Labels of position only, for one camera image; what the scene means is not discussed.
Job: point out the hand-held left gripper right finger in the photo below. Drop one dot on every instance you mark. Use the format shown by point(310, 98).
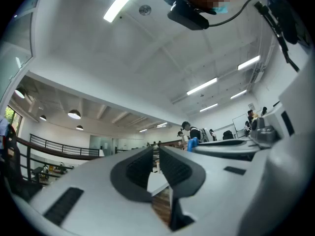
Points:
point(216, 193)

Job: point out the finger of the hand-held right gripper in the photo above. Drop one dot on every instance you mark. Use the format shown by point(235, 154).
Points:
point(221, 151)

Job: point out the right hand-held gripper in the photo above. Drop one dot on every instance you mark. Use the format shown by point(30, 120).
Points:
point(295, 102)

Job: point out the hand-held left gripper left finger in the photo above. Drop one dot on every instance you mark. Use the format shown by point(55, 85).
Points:
point(98, 205)

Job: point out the whiteboard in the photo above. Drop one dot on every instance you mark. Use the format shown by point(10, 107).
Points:
point(240, 124)

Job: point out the grey backpack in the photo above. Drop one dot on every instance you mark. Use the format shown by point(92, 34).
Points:
point(204, 134)

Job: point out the long ceiling light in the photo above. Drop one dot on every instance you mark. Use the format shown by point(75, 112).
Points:
point(238, 94)
point(201, 86)
point(123, 2)
point(248, 63)
point(208, 107)

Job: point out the black metal railing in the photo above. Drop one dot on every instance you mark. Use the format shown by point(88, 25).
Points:
point(61, 148)

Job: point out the dark pendant lamp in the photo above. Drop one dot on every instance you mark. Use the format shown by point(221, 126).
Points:
point(43, 118)
point(79, 128)
point(74, 114)
point(20, 93)

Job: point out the blue face mask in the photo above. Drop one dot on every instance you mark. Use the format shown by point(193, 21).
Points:
point(220, 9)

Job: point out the round ceiling fixture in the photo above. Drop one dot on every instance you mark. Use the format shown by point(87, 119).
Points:
point(145, 9)

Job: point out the glass partition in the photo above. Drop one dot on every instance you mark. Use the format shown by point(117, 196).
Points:
point(14, 53)

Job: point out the black head camera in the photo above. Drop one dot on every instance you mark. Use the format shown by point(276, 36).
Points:
point(188, 17)

